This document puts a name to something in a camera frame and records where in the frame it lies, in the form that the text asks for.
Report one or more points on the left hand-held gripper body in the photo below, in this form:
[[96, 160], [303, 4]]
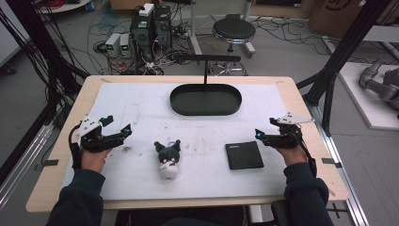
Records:
[[91, 138]]

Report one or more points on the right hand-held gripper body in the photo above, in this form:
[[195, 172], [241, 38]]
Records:
[[288, 136]]

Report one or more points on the black square box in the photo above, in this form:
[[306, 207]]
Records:
[[244, 155]]

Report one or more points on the black and white plush toy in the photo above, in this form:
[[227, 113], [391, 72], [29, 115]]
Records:
[[169, 155]]

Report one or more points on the black oval tray with stand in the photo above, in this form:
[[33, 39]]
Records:
[[205, 102]]

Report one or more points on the person's right hand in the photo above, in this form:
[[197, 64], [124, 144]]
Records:
[[294, 155]]

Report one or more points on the person's left hand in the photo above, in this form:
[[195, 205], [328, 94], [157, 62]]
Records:
[[93, 160]]

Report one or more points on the wooden table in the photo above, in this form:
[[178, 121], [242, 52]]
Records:
[[294, 100]]

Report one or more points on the white table mat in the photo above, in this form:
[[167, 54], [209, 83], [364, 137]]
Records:
[[141, 103]]

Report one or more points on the dark tape strip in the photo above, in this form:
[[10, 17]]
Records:
[[331, 161], [50, 163]]

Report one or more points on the grey power supply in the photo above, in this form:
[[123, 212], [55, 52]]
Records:
[[112, 44], [125, 45]]

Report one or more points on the white platform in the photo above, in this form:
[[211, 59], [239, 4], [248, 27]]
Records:
[[360, 106]]

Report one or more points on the black computer tower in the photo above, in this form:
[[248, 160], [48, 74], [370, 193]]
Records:
[[163, 26], [142, 34]]

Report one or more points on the black round stool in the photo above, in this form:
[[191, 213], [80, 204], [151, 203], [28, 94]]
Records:
[[233, 29]]

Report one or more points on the white box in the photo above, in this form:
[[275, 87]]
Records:
[[146, 9]]

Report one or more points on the white table leg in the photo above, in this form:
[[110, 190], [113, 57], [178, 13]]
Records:
[[194, 31]]

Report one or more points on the large cardboard box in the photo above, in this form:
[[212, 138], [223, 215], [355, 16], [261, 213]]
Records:
[[342, 15]]

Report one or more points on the aluminium rail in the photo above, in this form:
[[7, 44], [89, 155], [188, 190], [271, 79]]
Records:
[[22, 163], [342, 175]]

